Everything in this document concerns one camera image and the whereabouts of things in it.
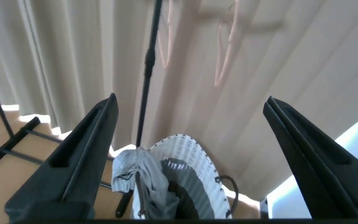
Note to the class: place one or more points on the pale grey garment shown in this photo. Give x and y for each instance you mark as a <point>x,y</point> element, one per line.
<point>148,174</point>

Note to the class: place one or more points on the white laundry basket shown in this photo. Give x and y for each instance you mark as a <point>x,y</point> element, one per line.
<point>191,149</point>

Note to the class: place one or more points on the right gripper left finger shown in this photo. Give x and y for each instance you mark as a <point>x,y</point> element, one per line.
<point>70,174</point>

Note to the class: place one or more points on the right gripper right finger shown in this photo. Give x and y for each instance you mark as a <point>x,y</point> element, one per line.
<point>331,174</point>

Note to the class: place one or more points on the pink clothes hanger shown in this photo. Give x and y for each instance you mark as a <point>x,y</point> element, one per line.
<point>166,63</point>
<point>228,53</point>

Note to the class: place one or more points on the beige curtain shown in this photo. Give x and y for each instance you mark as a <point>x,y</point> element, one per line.
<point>291,46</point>

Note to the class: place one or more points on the black clothes rack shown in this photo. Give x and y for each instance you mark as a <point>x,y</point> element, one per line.
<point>149,65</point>

